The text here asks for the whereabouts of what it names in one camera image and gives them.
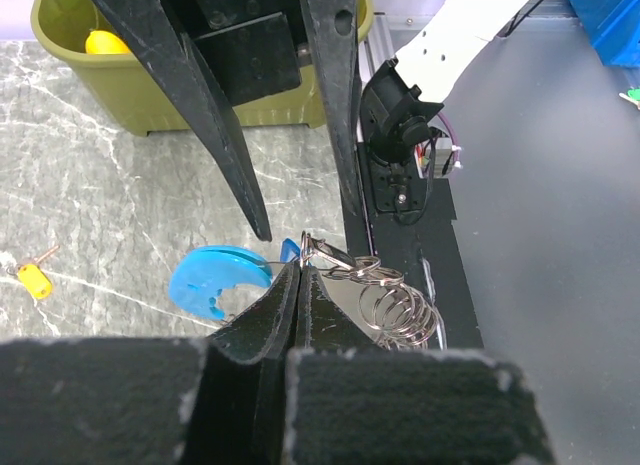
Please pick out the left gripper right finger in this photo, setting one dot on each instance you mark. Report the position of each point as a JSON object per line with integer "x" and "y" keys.
{"x": 357, "y": 405}

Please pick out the light blue key handle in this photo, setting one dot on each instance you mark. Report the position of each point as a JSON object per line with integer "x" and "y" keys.
{"x": 206, "y": 272}

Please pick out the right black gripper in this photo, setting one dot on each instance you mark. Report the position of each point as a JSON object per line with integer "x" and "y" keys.
{"x": 247, "y": 49}

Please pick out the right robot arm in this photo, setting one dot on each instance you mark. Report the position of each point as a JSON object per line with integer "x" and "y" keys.
{"x": 397, "y": 103}

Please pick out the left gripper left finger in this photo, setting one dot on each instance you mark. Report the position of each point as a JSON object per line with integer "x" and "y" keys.
{"x": 212, "y": 400}

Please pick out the metal keyring with small rings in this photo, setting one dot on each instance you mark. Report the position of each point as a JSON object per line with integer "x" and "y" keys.
{"x": 396, "y": 315}

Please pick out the blue plastic storage bin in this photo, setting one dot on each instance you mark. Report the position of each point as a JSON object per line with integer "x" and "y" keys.
{"x": 613, "y": 29}

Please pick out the yellow key tag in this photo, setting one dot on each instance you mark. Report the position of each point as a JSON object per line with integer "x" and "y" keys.
{"x": 34, "y": 280}

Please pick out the olive green plastic bin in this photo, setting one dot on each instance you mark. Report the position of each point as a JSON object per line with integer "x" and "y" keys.
{"x": 126, "y": 91}

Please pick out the yellow toy lemon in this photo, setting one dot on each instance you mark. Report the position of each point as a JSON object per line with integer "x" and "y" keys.
{"x": 102, "y": 42}

